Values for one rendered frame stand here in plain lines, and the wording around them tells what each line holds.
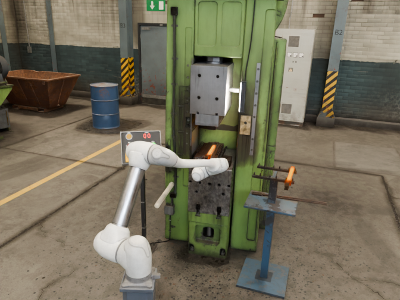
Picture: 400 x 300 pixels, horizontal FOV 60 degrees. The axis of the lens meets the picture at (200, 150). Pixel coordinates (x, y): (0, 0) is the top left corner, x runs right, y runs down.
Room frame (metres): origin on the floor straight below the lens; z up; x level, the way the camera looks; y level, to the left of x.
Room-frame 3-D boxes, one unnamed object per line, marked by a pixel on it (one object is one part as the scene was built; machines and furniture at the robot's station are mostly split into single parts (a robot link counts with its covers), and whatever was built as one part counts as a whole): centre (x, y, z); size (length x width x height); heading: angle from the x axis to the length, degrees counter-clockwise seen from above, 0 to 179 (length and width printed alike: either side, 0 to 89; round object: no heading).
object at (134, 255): (1.75, 0.36, 0.77); 0.18 x 0.16 x 0.22; 62
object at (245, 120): (2.92, -0.38, 1.27); 0.09 x 0.02 x 0.17; 78
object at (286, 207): (2.53, -0.59, 0.74); 0.40 x 0.30 x 0.02; 71
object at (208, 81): (3.05, -0.13, 1.56); 0.42 x 0.39 x 0.40; 168
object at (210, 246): (3.06, -0.15, 0.23); 0.55 x 0.37 x 0.47; 168
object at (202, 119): (3.06, -0.09, 1.32); 0.42 x 0.20 x 0.10; 168
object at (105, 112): (7.29, 2.04, 0.44); 0.59 x 0.59 x 0.88
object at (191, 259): (2.81, -0.04, 0.01); 0.58 x 0.39 x 0.01; 78
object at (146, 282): (1.75, 0.33, 0.63); 0.22 x 0.18 x 0.06; 91
